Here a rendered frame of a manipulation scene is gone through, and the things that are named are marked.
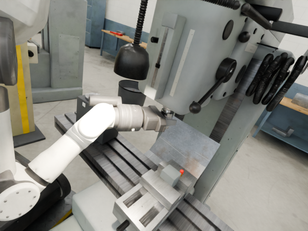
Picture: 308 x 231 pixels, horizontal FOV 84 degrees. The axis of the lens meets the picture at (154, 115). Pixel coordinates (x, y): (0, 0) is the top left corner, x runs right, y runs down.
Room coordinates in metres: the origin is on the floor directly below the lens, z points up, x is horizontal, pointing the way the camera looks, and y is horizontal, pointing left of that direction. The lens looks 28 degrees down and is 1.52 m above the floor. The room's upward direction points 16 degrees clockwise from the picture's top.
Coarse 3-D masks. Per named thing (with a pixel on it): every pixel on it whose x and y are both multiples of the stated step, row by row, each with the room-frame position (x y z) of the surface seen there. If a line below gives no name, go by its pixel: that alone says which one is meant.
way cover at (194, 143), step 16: (176, 128) 0.89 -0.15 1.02; (192, 128) 0.86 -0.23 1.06; (160, 144) 0.84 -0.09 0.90; (176, 144) 0.83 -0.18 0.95; (192, 144) 0.80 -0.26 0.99; (208, 144) 0.78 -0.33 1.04; (160, 160) 0.76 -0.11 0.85; (176, 160) 0.76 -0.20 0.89; (192, 160) 0.75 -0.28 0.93; (208, 160) 0.73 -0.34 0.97
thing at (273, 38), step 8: (280, 0) 0.75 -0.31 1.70; (288, 0) 0.86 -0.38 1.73; (288, 8) 0.94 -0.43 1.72; (280, 16) 0.88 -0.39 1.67; (288, 16) 1.03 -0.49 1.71; (264, 32) 0.75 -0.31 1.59; (272, 32) 0.86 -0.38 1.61; (264, 40) 0.82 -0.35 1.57; (272, 40) 0.96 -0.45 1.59; (280, 40) 1.17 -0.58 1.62
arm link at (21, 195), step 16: (0, 128) 0.22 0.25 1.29; (0, 144) 0.21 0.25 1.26; (0, 160) 0.20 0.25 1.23; (16, 160) 0.28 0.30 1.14; (0, 176) 0.19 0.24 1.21; (0, 192) 0.18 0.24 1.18; (16, 192) 0.19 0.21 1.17; (32, 192) 0.21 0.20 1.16; (0, 208) 0.17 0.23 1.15; (16, 208) 0.18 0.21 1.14
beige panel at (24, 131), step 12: (24, 48) 1.55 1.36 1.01; (24, 60) 1.54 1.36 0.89; (24, 72) 1.53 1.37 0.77; (0, 84) 1.37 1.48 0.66; (24, 84) 1.53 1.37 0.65; (12, 96) 1.43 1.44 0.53; (24, 96) 1.51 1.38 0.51; (12, 108) 1.42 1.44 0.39; (24, 108) 1.50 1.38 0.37; (12, 120) 1.41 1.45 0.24; (24, 120) 1.49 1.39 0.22; (12, 132) 1.39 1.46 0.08; (24, 132) 1.48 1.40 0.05; (36, 132) 1.55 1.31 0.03; (24, 144) 1.35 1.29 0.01
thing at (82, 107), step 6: (78, 96) 0.79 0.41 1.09; (84, 96) 0.80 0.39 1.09; (78, 102) 0.78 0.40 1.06; (84, 102) 0.76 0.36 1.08; (78, 108) 0.78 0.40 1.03; (84, 108) 0.76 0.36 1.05; (90, 108) 0.74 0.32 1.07; (78, 114) 0.78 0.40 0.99; (84, 114) 0.75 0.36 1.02; (78, 120) 0.77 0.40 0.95; (102, 132) 0.69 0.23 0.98; (108, 132) 0.72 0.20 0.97; (114, 132) 0.76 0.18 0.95; (96, 138) 0.71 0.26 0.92; (102, 138) 0.69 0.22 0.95; (108, 138) 0.73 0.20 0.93
